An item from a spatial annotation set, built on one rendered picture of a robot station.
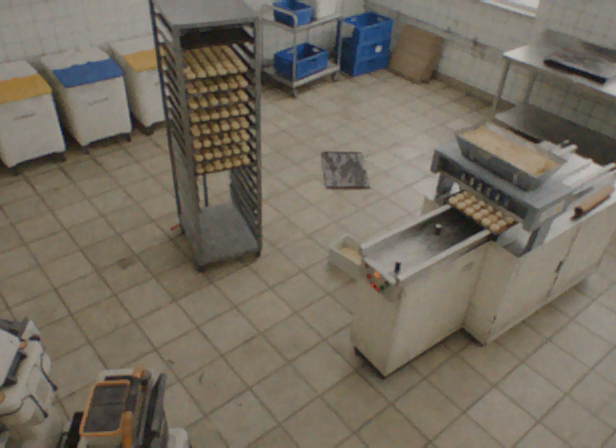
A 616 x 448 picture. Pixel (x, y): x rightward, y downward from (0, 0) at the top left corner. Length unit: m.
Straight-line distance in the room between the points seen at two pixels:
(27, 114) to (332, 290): 2.98
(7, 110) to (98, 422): 3.42
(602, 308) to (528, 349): 0.76
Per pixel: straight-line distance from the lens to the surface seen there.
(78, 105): 5.41
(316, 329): 3.71
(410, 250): 3.09
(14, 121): 5.28
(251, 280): 4.02
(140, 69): 5.50
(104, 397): 2.39
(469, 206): 3.41
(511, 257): 3.27
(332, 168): 5.22
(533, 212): 3.07
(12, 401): 2.16
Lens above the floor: 2.81
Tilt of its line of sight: 39 degrees down
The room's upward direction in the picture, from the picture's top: 3 degrees clockwise
